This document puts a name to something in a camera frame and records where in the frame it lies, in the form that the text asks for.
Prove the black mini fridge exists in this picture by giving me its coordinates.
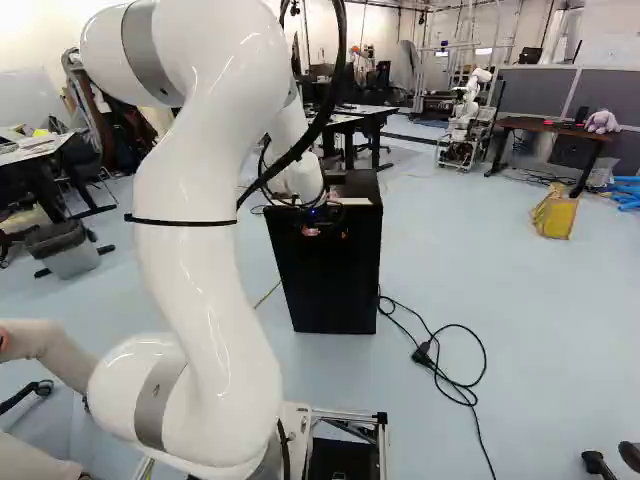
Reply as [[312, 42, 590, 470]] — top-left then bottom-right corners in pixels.
[[263, 168, 384, 335]]

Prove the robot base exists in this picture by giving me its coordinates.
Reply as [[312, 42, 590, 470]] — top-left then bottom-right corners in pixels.
[[277, 399, 389, 480]]

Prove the black office desk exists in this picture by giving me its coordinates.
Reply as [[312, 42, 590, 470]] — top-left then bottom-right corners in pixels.
[[319, 103, 401, 174]]

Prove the white robot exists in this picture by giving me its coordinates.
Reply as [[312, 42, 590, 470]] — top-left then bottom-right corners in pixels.
[[437, 67, 496, 174]]

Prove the yellow bag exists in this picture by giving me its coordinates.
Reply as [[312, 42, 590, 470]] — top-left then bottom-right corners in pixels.
[[530, 182, 584, 240]]

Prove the wood top desk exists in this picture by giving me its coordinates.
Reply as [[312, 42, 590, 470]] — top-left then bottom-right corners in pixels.
[[483, 115, 614, 199]]

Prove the grey bin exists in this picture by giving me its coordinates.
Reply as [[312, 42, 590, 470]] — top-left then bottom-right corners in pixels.
[[24, 219, 101, 280]]

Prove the grey partition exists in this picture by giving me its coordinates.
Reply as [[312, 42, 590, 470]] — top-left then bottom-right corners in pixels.
[[492, 67, 640, 151]]

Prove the purple plush toy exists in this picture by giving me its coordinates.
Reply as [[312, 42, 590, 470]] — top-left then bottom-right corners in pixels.
[[584, 109, 623, 135]]

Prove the grey top table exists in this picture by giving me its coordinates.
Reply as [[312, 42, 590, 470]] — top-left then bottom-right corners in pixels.
[[0, 127, 119, 251]]

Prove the yellow floor cable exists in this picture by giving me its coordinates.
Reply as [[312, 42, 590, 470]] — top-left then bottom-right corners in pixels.
[[252, 282, 281, 309]]

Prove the black power cable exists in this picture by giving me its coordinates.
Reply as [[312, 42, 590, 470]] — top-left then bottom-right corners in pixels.
[[377, 294, 497, 480]]

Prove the blue hose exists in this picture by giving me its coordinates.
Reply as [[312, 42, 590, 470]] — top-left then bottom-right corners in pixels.
[[612, 174, 640, 211]]

